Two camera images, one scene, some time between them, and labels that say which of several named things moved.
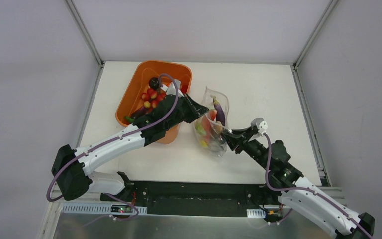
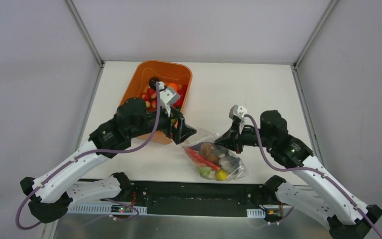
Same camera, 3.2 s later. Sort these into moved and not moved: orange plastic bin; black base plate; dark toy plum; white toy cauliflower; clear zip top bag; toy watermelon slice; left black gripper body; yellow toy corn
Moved: left black gripper body; white toy cauliflower; clear zip top bag; yellow toy corn; toy watermelon slice
Not moved: orange plastic bin; black base plate; dark toy plum
